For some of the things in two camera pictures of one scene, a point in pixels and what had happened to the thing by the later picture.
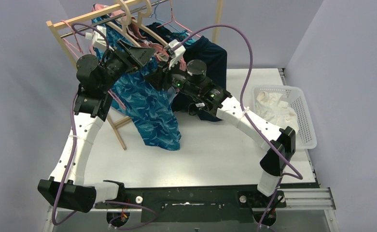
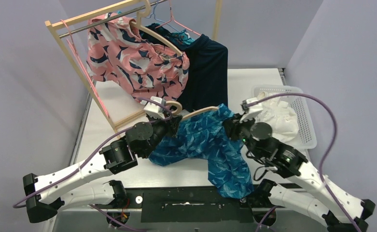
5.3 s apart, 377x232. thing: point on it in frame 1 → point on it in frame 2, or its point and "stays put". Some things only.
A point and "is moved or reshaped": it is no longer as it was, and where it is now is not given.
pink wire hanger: [78, 49] is moved or reshaped
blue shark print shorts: [148, 107] → [205, 136]
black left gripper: [123, 56] → [171, 122]
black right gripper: [161, 75] → [232, 124]
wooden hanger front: [124, 31] → [191, 113]
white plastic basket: [305, 137] stays put
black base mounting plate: [196, 204] stays put
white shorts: [270, 106] stays put
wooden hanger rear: [138, 23] stays put
